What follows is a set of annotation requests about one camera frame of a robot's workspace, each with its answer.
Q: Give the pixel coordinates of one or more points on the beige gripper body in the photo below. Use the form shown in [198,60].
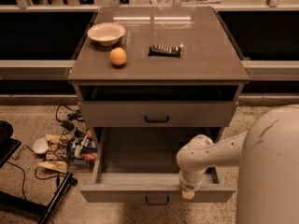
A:
[189,185]

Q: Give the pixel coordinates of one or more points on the grey drawer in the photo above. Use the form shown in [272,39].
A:
[157,114]
[139,165]

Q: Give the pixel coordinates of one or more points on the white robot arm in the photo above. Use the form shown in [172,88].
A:
[268,160]

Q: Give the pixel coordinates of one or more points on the grey drawer cabinet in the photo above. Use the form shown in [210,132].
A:
[208,69]

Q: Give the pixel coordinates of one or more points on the grey top drawer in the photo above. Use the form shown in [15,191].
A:
[157,114]

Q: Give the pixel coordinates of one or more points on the pile of snack packages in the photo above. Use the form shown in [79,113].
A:
[82,151]

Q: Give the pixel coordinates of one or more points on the chip bag on floor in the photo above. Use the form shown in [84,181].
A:
[57,155]

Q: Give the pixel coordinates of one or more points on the black striped snack bar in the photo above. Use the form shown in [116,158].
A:
[164,50]

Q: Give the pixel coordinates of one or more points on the orange fruit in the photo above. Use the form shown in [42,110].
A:
[118,56]

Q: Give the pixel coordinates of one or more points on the small white bowl on floor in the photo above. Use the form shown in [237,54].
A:
[40,146]

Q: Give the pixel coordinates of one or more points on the white bowl on cabinet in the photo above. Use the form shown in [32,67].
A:
[106,33]

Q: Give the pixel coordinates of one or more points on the black power adapter with cable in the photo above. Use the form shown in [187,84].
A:
[67,123]

